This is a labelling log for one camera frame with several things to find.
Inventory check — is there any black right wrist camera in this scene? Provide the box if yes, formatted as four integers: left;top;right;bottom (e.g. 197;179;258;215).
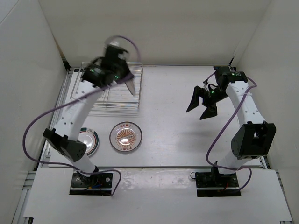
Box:
214;66;236;84

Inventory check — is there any orange sunburst plate front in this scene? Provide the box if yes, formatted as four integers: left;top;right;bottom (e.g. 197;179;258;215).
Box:
109;121;143;154

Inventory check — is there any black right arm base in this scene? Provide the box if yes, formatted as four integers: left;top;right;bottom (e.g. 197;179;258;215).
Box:
190;171;241;197

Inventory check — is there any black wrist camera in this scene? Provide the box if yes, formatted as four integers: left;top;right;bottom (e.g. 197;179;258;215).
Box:
214;66;236;84
104;43;129;63

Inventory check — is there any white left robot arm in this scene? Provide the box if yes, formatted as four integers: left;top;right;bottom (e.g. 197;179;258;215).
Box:
43;45;135;187

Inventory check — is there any green rimmed white plate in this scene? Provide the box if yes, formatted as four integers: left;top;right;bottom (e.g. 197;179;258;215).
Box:
78;127;100;157

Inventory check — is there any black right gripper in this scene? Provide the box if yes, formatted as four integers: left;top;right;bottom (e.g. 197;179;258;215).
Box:
186;86;228;120

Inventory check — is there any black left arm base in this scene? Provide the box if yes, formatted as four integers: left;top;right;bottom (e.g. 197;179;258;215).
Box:
69;170;114;196

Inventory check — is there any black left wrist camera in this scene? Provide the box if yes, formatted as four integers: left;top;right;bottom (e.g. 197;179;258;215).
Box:
104;43;129;63

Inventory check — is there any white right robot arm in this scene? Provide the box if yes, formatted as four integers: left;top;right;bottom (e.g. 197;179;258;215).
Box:
187;66;276;187

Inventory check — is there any metal wire dish rack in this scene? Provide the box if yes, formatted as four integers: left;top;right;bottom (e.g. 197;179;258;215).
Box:
69;59;143;117

